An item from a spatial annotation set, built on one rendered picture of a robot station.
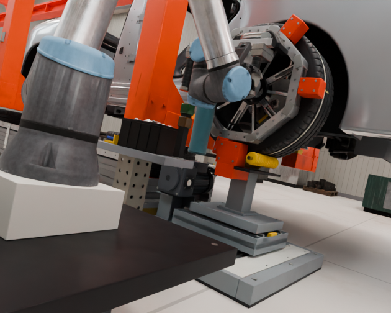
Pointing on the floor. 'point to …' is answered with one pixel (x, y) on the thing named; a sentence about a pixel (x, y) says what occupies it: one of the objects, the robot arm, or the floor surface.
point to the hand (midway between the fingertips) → (256, 76)
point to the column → (132, 179)
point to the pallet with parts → (321, 187)
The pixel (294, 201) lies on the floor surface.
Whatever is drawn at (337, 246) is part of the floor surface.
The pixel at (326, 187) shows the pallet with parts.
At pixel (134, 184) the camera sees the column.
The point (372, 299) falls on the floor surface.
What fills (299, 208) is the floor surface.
